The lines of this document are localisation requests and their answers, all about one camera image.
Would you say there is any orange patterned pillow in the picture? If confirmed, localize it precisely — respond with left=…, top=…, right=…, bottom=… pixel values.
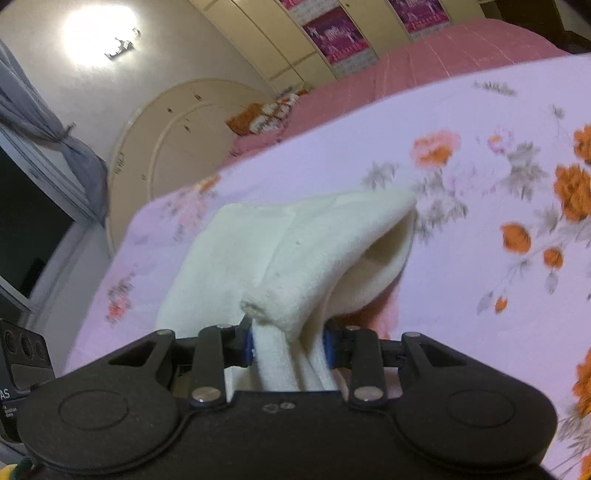
left=225, top=93, right=301, bottom=136

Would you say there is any pink checked bed cover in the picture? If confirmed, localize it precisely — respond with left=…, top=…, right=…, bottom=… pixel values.
left=229, top=19, right=567, bottom=161

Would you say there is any lilac floral bedsheet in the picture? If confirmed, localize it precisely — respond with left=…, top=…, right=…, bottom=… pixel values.
left=65, top=55, right=590, bottom=479

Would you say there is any grey curtain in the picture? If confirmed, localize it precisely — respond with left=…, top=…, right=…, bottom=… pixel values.
left=1, top=44, right=108, bottom=223

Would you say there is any cream round headboard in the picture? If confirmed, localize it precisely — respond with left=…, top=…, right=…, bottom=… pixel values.
left=106, top=78, right=271, bottom=252

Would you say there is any wall lamp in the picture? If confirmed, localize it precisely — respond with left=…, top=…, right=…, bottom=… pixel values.
left=103, top=28, right=141, bottom=61

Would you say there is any lower right magenta poster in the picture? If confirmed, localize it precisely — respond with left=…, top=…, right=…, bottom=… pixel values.
left=389, top=0, right=451, bottom=35

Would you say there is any cream knit sweater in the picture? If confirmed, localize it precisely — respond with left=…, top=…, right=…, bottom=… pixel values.
left=156, top=189, right=417, bottom=392

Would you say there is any lower left magenta poster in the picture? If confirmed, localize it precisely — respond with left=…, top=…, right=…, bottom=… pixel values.
left=304, top=6, right=370, bottom=65

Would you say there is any magenta poster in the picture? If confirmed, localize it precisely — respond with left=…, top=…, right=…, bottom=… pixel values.
left=389, top=0, right=451, bottom=35
left=304, top=6, right=370, bottom=65

